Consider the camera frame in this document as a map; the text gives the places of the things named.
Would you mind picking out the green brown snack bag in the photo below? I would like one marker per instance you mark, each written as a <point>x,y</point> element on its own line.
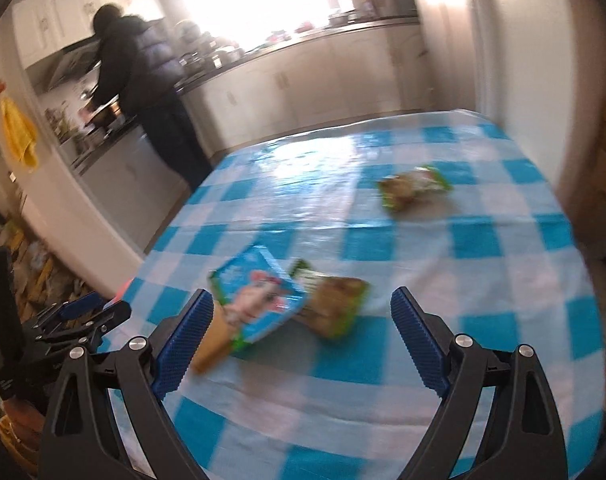
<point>332,302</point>

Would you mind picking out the cream kitchen cabinets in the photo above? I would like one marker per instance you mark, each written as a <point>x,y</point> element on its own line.
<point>240,98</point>

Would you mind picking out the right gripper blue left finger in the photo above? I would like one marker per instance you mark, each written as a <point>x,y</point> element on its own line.
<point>81,438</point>

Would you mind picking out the yellow hanging cloth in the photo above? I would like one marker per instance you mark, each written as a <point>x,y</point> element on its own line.
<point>20,133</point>

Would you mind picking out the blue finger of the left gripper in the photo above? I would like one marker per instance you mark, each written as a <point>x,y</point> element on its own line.
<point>93,332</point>
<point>81,306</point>

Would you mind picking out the green snack wrapper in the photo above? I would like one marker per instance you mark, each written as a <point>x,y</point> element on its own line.
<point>399,191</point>

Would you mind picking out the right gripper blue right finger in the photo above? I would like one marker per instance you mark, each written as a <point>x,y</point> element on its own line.
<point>523,436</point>

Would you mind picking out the person in dark jacket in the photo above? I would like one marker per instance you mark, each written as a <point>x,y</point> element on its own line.
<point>139,69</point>

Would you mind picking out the cluttered yellow storage rack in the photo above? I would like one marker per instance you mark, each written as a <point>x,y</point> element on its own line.
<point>40,279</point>

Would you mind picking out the blue cartoon cow packet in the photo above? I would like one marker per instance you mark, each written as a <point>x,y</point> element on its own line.
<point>256,295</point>

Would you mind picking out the orange plastic bucket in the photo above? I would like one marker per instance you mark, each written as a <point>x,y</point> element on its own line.
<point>121,292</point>

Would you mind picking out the blue checked tablecloth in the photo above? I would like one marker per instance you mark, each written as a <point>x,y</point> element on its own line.
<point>494,257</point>

